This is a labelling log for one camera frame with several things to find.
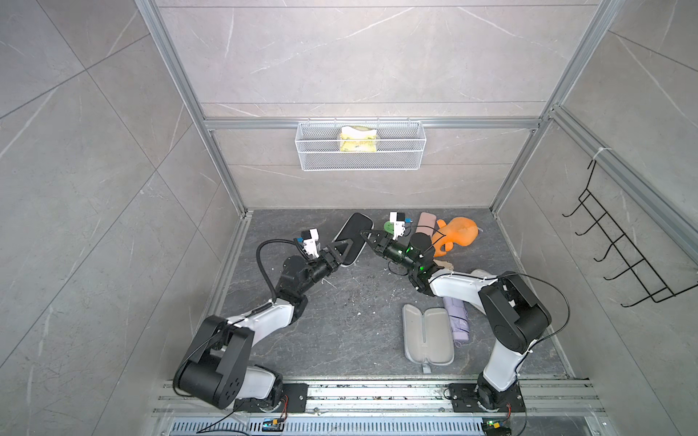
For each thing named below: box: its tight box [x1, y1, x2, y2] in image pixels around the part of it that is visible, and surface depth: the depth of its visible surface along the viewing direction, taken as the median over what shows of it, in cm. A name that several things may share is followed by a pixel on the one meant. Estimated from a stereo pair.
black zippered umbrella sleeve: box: [332, 212, 375, 267], surface depth 81 cm
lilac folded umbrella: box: [442, 296, 470, 345], surface depth 85 cm
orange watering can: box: [431, 217, 479, 258], surface depth 107 cm
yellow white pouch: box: [339, 125, 378, 153], surface depth 89 cm
